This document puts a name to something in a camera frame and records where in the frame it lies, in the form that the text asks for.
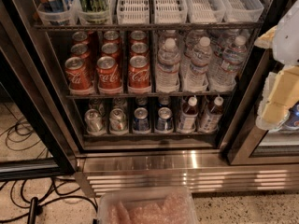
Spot middle centre coca-cola can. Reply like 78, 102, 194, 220
101, 43, 121, 63

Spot back centre coca-cola can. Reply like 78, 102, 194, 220
103, 31, 121, 45

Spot front right coca-cola can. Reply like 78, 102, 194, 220
128, 55, 150, 89

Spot white empty shelf tray right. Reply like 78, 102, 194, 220
221, 0, 263, 22

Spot middle right coca-cola can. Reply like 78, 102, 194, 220
130, 42, 149, 57

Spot left tea bottle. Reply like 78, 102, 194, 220
178, 96, 198, 132

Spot front left coca-cola can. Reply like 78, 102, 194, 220
64, 57, 92, 91

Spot front left water bottle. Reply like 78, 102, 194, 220
155, 38, 181, 92

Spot open fridge door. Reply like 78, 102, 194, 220
0, 0, 77, 181

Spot front left blue can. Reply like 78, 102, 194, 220
133, 107, 150, 133

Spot steel fridge base grille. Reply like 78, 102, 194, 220
74, 150, 299, 197

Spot front right blue can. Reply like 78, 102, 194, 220
155, 107, 173, 133

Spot white empty shelf tray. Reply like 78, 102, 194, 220
153, 0, 188, 24
221, 0, 263, 22
117, 0, 150, 24
186, 0, 226, 23

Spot right tea bottle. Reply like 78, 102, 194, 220
199, 96, 223, 133

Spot back left coca-cola can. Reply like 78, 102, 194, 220
72, 31, 93, 46

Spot blue can right compartment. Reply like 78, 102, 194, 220
283, 102, 299, 130

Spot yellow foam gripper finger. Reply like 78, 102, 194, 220
254, 25, 277, 49
255, 66, 299, 130

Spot middle left coca-cola can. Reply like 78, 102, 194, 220
70, 43, 95, 79

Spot white empty shelf tray left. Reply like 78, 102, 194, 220
117, 0, 150, 24

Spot back right coca-cola can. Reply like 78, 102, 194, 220
129, 30, 148, 44

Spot front right water bottle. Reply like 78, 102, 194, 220
209, 35, 247, 92

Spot coca-cola can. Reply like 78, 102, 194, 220
103, 31, 121, 45
72, 31, 93, 46
129, 30, 148, 44
101, 43, 121, 63
130, 42, 149, 57
96, 56, 121, 90
70, 43, 95, 79
128, 55, 150, 89
64, 57, 92, 91

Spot front middle water bottle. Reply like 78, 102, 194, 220
184, 36, 212, 92

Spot tea bottle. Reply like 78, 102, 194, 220
178, 96, 198, 132
199, 96, 223, 133

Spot silver can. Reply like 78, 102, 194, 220
109, 108, 128, 134
84, 109, 105, 136

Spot green can top shelf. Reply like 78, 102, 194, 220
78, 0, 110, 24

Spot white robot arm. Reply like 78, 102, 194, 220
254, 0, 299, 130

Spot black floor cables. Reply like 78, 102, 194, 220
0, 115, 99, 224

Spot water bottle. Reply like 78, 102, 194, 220
184, 36, 212, 92
209, 35, 247, 92
155, 38, 181, 92

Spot front middle coca-cola can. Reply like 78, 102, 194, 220
96, 56, 121, 90

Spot clear plastic bin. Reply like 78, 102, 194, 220
97, 187, 198, 224

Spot front left silver can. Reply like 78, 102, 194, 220
84, 109, 105, 136

